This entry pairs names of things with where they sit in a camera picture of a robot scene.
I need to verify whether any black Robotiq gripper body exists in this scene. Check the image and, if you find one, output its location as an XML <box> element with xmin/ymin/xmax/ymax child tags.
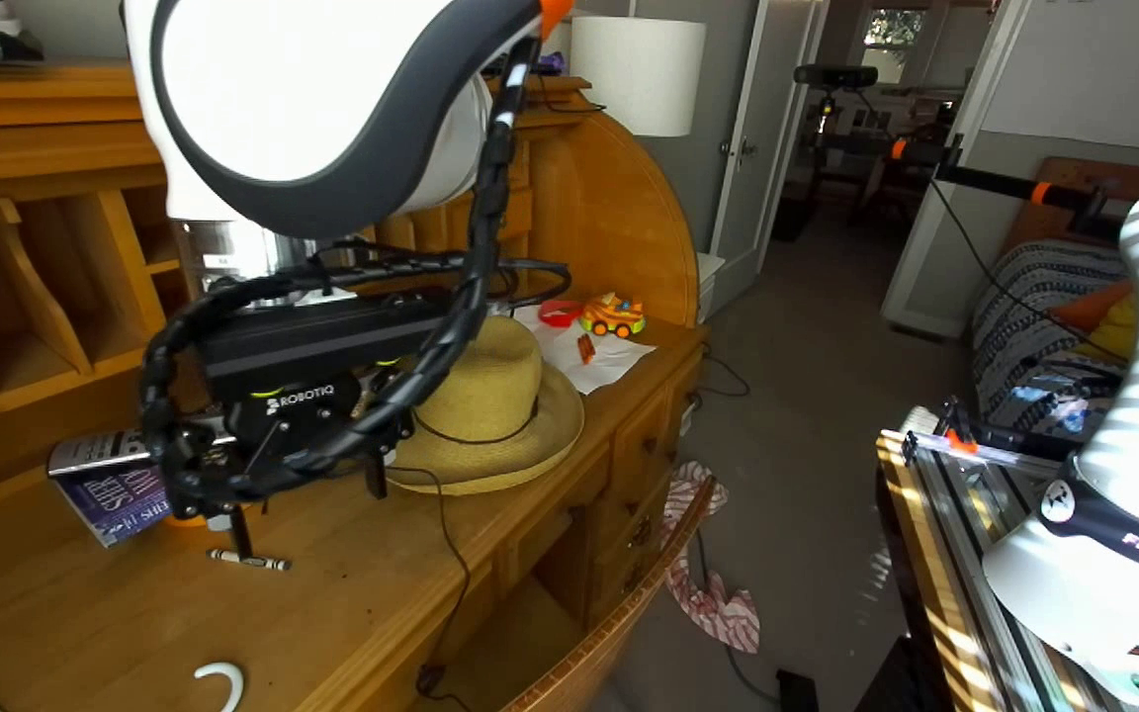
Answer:
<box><xmin>205</xmin><ymin>372</ymin><xmax>407</xmax><ymax>468</ymax></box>

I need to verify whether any white plastic coat hanger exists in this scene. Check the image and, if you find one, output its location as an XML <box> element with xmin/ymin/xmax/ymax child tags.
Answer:
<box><xmin>0</xmin><ymin>646</ymin><xmax>251</xmax><ymax>712</ymax></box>

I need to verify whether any wooden slatted chair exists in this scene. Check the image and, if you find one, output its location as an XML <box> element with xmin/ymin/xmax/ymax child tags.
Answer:
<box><xmin>502</xmin><ymin>469</ymin><xmax>721</xmax><ymax>712</ymax></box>

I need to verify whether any small silver pen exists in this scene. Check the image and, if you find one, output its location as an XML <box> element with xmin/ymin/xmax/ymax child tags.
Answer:
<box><xmin>205</xmin><ymin>544</ymin><xmax>294</xmax><ymax>572</ymax></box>

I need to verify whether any wooden roll-top desk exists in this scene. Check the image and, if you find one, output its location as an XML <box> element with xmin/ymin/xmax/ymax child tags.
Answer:
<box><xmin>0</xmin><ymin>54</ymin><xmax>713</xmax><ymax>712</ymax></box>

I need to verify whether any tan straw hat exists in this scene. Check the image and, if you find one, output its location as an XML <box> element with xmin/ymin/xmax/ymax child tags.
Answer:
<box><xmin>383</xmin><ymin>312</ymin><xmax>590</xmax><ymax>501</ymax></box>

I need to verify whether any red round lid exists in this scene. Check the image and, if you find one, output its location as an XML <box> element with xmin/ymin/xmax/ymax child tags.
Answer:
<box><xmin>536</xmin><ymin>296</ymin><xmax>590</xmax><ymax>333</ymax></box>

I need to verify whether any yellow orange toy car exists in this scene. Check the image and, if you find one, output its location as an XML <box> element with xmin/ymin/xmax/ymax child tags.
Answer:
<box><xmin>577</xmin><ymin>290</ymin><xmax>648</xmax><ymax>343</ymax></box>

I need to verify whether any red white patterned cloth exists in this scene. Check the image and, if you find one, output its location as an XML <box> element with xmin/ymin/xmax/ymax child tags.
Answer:
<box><xmin>660</xmin><ymin>457</ymin><xmax>768</xmax><ymax>656</ymax></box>

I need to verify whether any black floor power adapter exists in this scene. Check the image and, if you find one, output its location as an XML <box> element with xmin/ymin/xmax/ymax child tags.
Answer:
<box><xmin>773</xmin><ymin>668</ymin><xmax>821</xmax><ymax>712</ymax></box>

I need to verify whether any white lamp shade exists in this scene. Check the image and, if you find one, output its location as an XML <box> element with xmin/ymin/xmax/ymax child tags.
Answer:
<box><xmin>565</xmin><ymin>12</ymin><xmax>713</xmax><ymax>143</ymax></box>

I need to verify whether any white door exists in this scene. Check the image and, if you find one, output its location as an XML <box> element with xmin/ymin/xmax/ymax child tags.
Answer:
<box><xmin>702</xmin><ymin>0</ymin><xmax>838</xmax><ymax>312</ymax></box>

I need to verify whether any wooden metal robot stand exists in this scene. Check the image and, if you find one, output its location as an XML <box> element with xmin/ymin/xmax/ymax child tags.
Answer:
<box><xmin>875</xmin><ymin>393</ymin><xmax>1127</xmax><ymax>712</ymax></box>

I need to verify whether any striped grey couch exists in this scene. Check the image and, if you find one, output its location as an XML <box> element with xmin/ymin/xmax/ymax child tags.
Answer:
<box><xmin>965</xmin><ymin>232</ymin><xmax>1139</xmax><ymax>445</ymax></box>

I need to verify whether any black pole with orange bands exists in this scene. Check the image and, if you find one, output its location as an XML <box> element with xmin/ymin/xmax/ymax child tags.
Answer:
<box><xmin>884</xmin><ymin>130</ymin><xmax>1135</xmax><ymax>240</ymax></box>

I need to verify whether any orange cushion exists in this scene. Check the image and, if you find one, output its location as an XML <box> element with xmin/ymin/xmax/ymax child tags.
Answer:
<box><xmin>1049</xmin><ymin>273</ymin><xmax>1139</xmax><ymax>368</ymax></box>

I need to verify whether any thin black desk cable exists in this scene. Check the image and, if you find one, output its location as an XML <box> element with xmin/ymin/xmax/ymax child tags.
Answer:
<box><xmin>407</xmin><ymin>457</ymin><xmax>474</xmax><ymax>705</ymax></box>

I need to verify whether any black camera on tripod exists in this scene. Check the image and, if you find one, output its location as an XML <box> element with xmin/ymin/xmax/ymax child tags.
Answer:
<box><xmin>791</xmin><ymin>60</ymin><xmax>882</xmax><ymax>240</ymax></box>

